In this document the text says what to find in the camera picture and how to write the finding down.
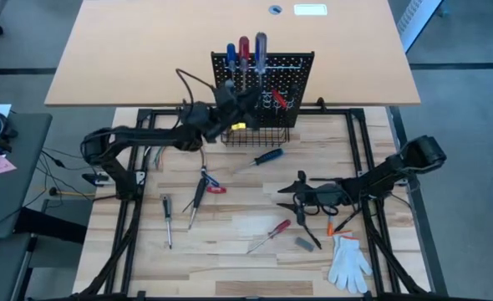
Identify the grey striped handled screwdriver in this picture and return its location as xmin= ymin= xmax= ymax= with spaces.
xmin=161 ymin=194 xmax=174 ymax=251

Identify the large blue clear-handled screwdriver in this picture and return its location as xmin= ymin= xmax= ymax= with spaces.
xmin=254 ymin=32 xmax=268 ymax=89

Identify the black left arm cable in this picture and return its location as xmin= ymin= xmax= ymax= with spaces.
xmin=175 ymin=68 xmax=216 ymax=112

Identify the black metal pegboard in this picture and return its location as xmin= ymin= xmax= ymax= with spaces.
xmin=211 ymin=50 xmax=316 ymax=130

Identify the yellow cable with plug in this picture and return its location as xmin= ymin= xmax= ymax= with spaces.
xmin=48 ymin=187 xmax=96 ymax=198

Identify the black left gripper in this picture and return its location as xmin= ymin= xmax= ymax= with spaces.
xmin=206 ymin=79 xmax=264 ymax=141

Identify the black wire basket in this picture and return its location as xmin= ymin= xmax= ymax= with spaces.
xmin=220 ymin=126 xmax=292 ymax=148

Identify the red handled nut driver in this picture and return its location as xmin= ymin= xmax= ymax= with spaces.
xmin=270 ymin=88 xmax=288 ymax=110

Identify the light wooden desk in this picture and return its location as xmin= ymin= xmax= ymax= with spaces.
xmin=44 ymin=0 xmax=422 ymax=108

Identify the chrome rail tool holder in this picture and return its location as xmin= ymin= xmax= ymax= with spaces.
xmin=225 ymin=62 xmax=304 ymax=70

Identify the black smooth handled screwdriver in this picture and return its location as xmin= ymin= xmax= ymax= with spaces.
xmin=186 ymin=177 xmax=209 ymax=231

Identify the grey side table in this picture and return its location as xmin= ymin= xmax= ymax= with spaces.
xmin=0 ymin=112 xmax=53 ymax=240

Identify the large red clear-handled screwdriver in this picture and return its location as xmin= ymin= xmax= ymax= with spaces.
xmin=238 ymin=35 xmax=251 ymax=91

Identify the small blue clear-handled screwdriver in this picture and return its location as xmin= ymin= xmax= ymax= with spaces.
xmin=225 ymin=42 xmax=238 ymax=83

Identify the black aluminium table frame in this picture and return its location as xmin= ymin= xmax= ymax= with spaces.
xmin=73 ymin=107 xmax=431 ymax=301

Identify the white work glove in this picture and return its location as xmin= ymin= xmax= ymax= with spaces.
xmin=328 ymin=229 xmax=374 ymax=294

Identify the multicolour ribbon cable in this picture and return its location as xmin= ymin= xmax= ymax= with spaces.
xmin=148 ymin=144 xmax=165 ymax=168

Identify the blue black handled screwdriver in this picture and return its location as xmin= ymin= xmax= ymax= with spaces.
xmin=234 ymin=147 xmax=285 ymax=174

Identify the white rectangular desk plate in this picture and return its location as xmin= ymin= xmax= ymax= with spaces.
xmin=293 ymin=3 xmax=328 ymax=17

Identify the small red clear-handled screwdriver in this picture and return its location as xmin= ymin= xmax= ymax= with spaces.
xmin=246 ymin=218 xmax=292 ymax=255

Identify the white blue panel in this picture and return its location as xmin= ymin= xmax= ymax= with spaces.
xmin=396 ymin=0 xmax=446 ymax=54

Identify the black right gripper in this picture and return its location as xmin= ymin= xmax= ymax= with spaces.
xmin=277 ymin=170 xmax=356 ymax=227

